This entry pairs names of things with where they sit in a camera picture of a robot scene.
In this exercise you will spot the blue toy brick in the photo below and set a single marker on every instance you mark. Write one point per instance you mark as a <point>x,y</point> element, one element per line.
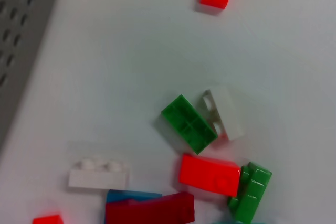
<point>126,195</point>

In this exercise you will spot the grey perforated storage bin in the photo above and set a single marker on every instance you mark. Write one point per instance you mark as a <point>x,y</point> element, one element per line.
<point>21,37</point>

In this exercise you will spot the white toy brick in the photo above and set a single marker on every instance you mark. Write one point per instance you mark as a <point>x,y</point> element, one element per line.
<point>97,178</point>
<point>228,111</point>

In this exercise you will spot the green toy brick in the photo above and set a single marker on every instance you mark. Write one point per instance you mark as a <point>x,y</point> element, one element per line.
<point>189,124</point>
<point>252,195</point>

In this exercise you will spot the dark red toy brick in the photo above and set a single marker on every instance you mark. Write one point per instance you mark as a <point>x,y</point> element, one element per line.
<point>152,209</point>

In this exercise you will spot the bright red sloped brick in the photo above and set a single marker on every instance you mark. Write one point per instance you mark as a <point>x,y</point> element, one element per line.
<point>207,175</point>

